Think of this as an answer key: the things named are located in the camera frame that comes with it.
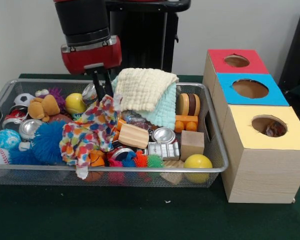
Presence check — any small orange basketball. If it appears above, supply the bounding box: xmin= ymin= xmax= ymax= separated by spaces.
xmin=88 ymin=149 xmax=106 ymax=182

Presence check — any mint green muslin cloth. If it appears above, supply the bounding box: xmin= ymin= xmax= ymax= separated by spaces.
xmin=111 ymin=76 xmax=178 ymax=129

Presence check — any large blue spiky ball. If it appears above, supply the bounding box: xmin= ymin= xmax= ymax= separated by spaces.
xmin=31 ymin=121 xmax=73 ymax=165

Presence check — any brown plush teddy bear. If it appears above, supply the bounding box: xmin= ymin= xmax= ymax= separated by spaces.
xmin=27 ymin=94 xmax=61 ymax=123

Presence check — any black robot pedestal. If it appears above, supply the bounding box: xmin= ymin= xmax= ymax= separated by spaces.
xmin=106 ymin=0 xmax=192 ymax=76

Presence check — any cream muslin cloth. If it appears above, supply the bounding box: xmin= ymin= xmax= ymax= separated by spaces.
xmin=108 ymin=67 xmax=180 ymax=113

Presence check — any clear mesh bin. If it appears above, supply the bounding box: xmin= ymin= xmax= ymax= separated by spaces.
xmin=0 ymin=78 xmax=231 ymax=188

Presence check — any wooden striped burger toy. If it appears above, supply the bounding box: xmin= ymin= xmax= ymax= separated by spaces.
xmin=177 ymin=93 xmax=202 ymax=117

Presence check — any ridged wooden block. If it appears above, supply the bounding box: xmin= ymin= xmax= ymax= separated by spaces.
xmin=118 ymin=123 xmax=150 ymax=150

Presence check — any white cloth with colourful spots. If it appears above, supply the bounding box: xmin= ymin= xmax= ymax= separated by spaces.
xmin=59 ymin=93 xmax=123 ymax=180

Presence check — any wooden box with three holes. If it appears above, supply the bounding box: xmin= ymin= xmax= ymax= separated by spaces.
xmin=202 ymin=48 xmax=300 ymax=205

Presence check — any multicoloured knotted rope toy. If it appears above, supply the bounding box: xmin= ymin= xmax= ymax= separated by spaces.
xmin=265 ymin=121 xmax=288 ymax=138

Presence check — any large yellow ball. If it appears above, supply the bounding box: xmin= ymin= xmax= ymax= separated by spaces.
xmin=183 ymin=154 xmax=214 ymax=185

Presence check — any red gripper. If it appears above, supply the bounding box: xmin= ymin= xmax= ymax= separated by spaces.
xmin=60 ymin=34 xmax=123 ymax=103

